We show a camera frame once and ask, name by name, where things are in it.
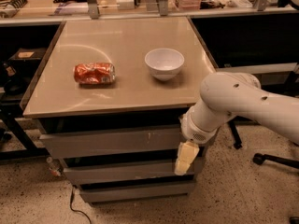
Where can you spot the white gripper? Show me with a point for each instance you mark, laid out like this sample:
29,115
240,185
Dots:
193,132

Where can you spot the grey top drawer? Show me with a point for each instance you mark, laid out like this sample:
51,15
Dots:
108,142

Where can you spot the grey drawer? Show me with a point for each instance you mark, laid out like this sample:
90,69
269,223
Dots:
120,172
108,142
137,192

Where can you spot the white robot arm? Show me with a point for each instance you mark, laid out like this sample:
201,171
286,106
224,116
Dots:
224,96

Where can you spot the grey bottom drawer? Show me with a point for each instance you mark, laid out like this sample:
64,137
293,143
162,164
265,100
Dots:
137,192

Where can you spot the grey drawer cabinet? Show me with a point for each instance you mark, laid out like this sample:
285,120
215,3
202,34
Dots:
135,99

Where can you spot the grey middle drawer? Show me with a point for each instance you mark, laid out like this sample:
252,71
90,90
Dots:
120,172

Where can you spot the black office chair base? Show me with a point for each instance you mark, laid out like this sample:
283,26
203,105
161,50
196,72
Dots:
259,159

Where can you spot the white bowl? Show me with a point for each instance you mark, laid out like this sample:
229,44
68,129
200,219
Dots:
163,63

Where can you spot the crushed orange soda can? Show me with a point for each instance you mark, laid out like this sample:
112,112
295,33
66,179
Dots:
94,73

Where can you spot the plastic bottle on floor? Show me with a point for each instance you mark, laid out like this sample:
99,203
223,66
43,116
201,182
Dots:
54,166

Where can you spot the black box with label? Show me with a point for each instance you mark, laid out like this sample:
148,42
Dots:
23,57

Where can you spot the long background desk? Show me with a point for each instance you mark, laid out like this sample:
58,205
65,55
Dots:
23,12

